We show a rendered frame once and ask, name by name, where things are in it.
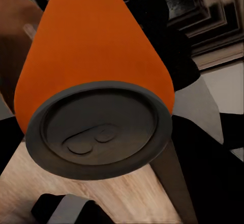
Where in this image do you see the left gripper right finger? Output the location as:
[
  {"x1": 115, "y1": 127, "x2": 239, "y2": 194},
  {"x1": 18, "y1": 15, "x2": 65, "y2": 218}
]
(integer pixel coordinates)
[{"x1": 171, "y1": 115, "x2": 244, "y2": 224}]

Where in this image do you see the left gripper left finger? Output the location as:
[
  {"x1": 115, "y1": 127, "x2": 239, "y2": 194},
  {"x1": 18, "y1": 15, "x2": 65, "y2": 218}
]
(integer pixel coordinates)
[{"x1": 0, "y1": 116, "x2": 24, "y2": 175}]

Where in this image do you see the can of soda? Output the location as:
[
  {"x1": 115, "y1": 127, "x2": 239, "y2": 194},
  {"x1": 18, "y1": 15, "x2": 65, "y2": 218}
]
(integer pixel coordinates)
[{"x1": 14, "y1": 0, "x2": 175, "y2": 181}]

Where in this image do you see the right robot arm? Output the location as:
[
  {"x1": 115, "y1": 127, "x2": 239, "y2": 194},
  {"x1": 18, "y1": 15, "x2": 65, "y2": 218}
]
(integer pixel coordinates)
[{"x1": 123, "y1": 0, "x2": 244, "y2": 160}]

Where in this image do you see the trash can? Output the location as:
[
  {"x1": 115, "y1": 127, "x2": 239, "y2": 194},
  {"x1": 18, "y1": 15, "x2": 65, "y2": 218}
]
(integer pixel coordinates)
[{"x1": 0, "y1": 0, "x2": 44, "y2": 121}]

